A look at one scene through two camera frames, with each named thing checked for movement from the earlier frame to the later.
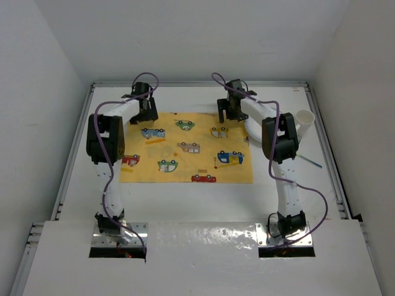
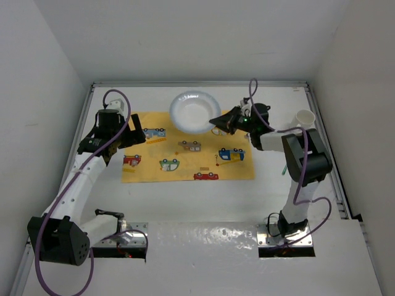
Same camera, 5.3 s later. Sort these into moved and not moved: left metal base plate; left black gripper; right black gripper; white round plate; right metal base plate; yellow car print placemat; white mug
Moved: right black gripper; white round plate; left black gripper
Not moved: white mug; left metal base plate; yellow car print placemat; right metal base plate
